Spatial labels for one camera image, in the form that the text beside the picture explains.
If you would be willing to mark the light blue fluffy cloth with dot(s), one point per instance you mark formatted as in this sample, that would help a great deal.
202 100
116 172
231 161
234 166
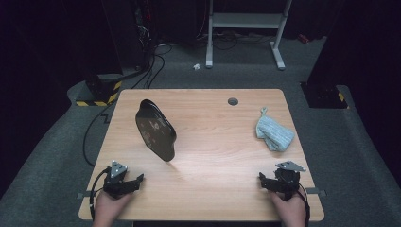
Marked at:
273 134

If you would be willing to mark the grey table grommet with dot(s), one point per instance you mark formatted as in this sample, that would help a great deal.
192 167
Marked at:
233 101

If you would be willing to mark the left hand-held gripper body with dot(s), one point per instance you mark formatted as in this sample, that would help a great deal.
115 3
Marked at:
117 186

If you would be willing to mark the small white floor scrap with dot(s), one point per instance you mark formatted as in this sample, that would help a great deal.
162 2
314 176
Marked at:
196 66

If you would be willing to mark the person's right hand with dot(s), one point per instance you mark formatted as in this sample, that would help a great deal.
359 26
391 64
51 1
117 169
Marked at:
293 211

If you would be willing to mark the white metal stand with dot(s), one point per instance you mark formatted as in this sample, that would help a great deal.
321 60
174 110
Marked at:
246 20

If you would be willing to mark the grey table edge bracket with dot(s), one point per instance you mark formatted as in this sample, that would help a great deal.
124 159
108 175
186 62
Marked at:
315 191
82 195

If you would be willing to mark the black yellow striped base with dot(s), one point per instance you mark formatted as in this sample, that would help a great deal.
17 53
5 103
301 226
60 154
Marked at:
101 91
324 96

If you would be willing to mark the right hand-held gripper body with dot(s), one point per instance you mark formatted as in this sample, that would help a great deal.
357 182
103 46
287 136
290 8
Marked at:
287 181

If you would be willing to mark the small red floor object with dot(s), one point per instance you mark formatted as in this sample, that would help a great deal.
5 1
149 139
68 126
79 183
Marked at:
303 38

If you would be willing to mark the person's left hand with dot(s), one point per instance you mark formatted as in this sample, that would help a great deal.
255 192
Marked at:
107 209

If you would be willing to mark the black equipment rack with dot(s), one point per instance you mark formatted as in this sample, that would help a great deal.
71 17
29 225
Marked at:
129 34

